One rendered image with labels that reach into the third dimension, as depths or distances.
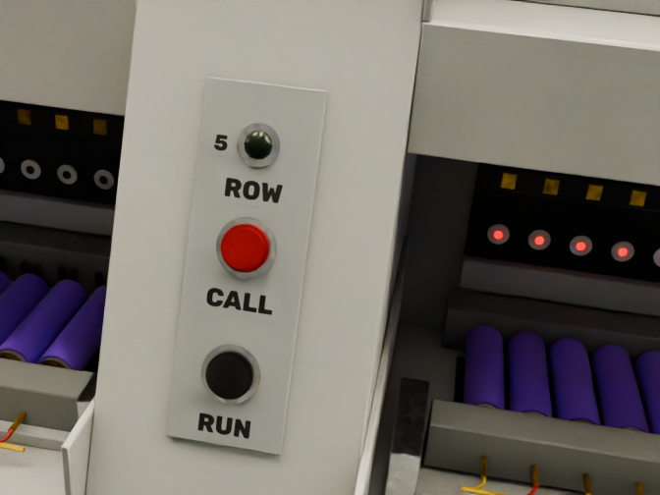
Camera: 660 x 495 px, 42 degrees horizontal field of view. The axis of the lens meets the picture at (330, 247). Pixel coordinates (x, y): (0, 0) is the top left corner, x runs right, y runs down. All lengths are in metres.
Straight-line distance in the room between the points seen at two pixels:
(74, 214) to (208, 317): 0.21
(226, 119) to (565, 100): 0.11
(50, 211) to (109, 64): 0.19
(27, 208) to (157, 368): 0.21
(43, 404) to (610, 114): 0.24
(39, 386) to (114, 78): 0.13
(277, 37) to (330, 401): 0.12
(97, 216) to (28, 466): 0.16
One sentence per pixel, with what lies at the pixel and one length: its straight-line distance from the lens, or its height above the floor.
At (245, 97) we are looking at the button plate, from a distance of 0.29.
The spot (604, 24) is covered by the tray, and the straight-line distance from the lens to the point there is 0.32.
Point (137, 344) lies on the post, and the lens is 0.31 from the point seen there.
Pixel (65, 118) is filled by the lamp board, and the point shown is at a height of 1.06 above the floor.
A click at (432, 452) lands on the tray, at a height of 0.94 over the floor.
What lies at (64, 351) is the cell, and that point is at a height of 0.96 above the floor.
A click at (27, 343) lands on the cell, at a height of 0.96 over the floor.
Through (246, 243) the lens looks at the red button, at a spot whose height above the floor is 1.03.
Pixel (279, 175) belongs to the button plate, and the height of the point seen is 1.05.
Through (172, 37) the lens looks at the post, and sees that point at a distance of 0.30.
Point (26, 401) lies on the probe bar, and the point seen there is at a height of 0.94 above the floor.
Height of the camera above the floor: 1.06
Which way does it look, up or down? 6 degrees down
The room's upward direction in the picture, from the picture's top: 8 degrees clockwise
